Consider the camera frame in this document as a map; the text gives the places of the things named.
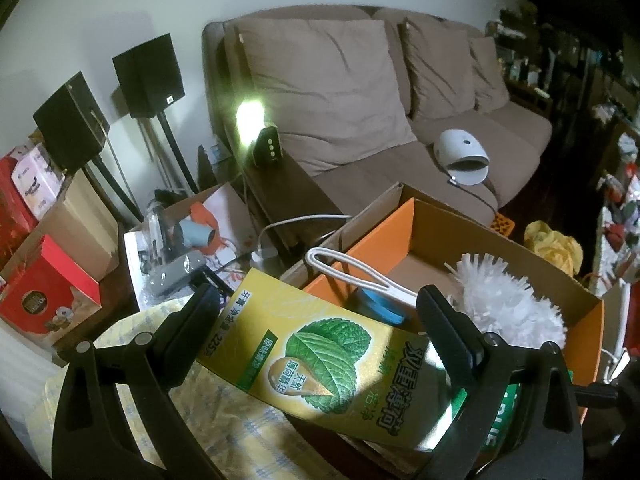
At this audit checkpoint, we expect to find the lit flashlight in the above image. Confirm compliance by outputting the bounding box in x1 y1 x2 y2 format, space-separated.
235 100 284 167

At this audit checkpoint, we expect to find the white feather duster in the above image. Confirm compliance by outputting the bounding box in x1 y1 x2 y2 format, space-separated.
304 247 569 352

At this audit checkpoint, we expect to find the blue collapsible funnel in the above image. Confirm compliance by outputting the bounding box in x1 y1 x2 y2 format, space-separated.
359 287 409 327

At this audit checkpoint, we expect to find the large brown sofa cushion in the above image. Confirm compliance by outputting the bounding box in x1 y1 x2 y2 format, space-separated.
237 17 419 177

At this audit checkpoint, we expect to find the yellow cloth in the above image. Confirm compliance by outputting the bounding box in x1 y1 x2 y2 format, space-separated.
524 220 584 277

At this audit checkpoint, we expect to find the white tissue pack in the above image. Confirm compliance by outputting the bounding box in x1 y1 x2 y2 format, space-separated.
12 142 67 222

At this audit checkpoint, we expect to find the black bookshelf speaker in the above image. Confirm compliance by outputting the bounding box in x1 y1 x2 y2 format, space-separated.
32 72 111 171
112 34 185 120

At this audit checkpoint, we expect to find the white dome lamp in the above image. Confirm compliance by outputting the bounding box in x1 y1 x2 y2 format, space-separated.
432 129 491 187

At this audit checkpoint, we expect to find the brown cardboard box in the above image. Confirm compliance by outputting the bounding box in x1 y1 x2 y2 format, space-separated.
35 170 122 282

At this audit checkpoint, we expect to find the red chocolate gift bag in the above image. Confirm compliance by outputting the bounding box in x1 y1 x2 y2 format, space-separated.
0 235 103 349

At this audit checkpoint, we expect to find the orange-lined cardboard box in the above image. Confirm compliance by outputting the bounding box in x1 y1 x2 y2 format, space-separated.
279 182 607 413

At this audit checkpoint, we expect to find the yellow plaid tablecloth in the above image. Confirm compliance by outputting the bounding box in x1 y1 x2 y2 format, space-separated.
25 302 352 480

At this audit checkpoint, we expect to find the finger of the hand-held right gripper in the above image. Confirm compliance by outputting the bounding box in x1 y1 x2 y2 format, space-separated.
570 380 632 407

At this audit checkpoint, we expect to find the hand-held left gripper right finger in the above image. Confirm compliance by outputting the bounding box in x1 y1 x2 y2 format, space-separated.
416 285 584 480

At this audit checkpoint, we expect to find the brown sofa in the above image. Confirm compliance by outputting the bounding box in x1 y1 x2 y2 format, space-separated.
202 5 554 212

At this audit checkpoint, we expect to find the red gift box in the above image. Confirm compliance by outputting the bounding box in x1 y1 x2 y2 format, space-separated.
0 156 39 272

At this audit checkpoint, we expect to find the black speaker stand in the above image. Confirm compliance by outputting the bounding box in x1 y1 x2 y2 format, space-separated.
156 112 199 194
85 157 147 227

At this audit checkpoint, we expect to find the white cable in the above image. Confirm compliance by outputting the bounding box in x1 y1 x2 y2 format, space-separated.
257 214 354 261

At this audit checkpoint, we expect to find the green toothpaste box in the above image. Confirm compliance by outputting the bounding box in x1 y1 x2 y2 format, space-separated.
197 267 517 462

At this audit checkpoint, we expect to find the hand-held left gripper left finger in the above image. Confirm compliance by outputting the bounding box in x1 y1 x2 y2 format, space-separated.
52 282 223 480

